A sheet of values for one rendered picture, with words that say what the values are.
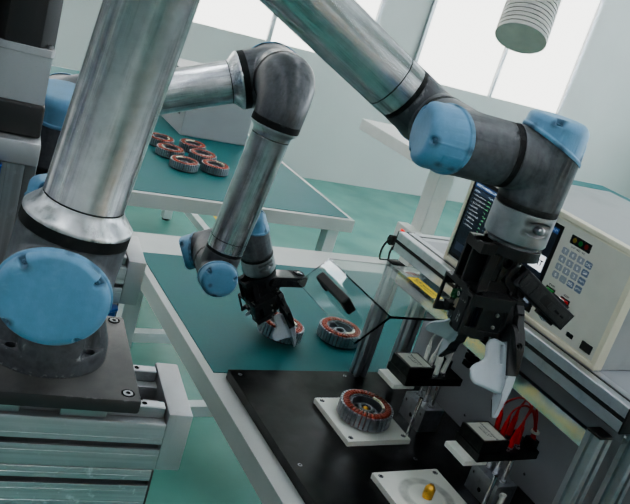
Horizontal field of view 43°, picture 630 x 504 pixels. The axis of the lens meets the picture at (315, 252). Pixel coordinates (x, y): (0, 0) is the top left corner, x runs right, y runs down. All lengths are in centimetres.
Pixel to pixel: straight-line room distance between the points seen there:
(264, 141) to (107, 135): 73
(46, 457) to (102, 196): 42
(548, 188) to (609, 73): 737
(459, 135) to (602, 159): 776
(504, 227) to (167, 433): 52
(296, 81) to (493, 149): 68
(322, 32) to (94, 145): 30
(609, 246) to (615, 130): 723
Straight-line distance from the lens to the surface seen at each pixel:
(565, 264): 144
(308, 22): 94
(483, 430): 149
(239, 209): 154
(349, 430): 161
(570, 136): 93
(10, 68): 119
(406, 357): 165
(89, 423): 109
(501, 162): 90
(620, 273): 137
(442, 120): 87
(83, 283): 83
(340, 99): 659
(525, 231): 94
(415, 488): 152
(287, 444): 153
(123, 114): 80
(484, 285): 97
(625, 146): 879
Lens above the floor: 158
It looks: 19 degrees down
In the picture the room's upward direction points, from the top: 17 degrees clockwise
